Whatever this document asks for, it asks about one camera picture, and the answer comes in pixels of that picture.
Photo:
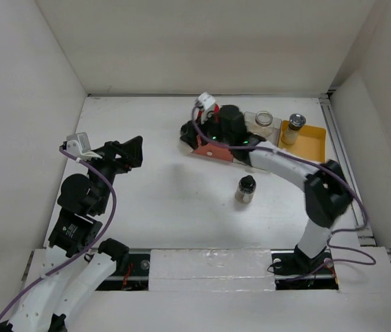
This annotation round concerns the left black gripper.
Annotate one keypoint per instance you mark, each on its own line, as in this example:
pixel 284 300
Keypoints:
pixel 130 152

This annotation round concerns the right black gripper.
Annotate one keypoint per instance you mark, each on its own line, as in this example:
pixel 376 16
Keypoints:
pixel 202 127

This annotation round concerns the clear glass jar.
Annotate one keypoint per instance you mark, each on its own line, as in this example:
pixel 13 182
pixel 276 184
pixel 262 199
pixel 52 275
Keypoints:
pixel 263 124

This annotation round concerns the black-capped spice bottle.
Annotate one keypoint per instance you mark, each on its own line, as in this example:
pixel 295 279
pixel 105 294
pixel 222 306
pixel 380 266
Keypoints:
pixel 245 189

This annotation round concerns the small white bottle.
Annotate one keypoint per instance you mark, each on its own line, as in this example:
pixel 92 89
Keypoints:
pixel 295 124

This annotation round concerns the black-capped glass bottle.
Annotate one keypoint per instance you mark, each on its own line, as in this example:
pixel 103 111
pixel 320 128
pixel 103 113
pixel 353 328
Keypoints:
pixel 187 132

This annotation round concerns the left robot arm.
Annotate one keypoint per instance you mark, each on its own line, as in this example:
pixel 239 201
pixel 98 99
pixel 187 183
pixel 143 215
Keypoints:
pixel 77 260

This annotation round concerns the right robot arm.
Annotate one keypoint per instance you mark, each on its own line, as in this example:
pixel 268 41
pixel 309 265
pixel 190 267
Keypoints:
pixel 327 194

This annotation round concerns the red tray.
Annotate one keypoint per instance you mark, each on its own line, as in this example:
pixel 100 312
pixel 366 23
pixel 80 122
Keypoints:
pixel 212 151

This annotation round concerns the clear plastic tray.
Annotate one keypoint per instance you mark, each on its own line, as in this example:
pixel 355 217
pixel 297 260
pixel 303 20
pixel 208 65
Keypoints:
pixel 277 123

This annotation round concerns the yellow tray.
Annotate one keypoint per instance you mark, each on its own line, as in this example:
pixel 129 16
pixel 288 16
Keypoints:
pixel 310 143

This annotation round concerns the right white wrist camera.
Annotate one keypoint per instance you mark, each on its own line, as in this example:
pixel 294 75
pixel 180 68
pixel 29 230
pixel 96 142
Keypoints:
pixel 206 105

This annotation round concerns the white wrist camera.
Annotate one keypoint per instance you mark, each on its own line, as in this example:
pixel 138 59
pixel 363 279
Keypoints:
pixel 78 146
pixel 206 105

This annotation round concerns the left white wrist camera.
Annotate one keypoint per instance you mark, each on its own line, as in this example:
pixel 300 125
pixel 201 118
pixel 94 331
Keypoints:
pixel 78 146

